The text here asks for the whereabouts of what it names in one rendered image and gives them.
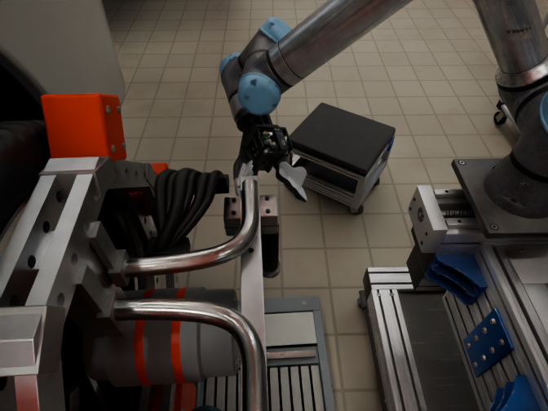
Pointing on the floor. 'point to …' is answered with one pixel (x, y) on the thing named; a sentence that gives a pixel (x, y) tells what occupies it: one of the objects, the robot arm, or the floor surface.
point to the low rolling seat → (341, 153)
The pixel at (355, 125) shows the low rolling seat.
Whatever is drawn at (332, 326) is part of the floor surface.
